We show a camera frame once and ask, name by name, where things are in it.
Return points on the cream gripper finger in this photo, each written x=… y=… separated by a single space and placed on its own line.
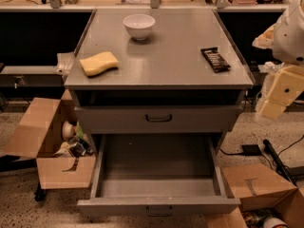
x=280 y=90

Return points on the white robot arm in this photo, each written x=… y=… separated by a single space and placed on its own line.
x=286 y=40

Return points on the grey drawer cabinet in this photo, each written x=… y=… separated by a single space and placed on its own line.
x=166 y=69

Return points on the grey top drawer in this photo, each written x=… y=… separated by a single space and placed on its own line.
x=157 y=119

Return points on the open grey middle drawer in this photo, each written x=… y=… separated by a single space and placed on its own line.
x=157 y=175

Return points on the black power adapter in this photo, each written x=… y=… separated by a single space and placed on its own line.
x=251 y=150

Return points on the black cylindrical tool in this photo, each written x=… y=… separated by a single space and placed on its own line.
x=280 y=167

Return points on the right cardboard box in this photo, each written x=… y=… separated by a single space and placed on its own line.
x=259 y=187

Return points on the cardboard box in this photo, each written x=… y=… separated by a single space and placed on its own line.
x=39 y=136
x=259 y=187

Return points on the white ceramic bowl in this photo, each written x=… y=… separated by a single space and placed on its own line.
x=139 y=26

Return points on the yellow sponge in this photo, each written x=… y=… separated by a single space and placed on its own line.
x=99 y=63

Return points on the left cardboard box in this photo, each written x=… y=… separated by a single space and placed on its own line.
x=39 y=136

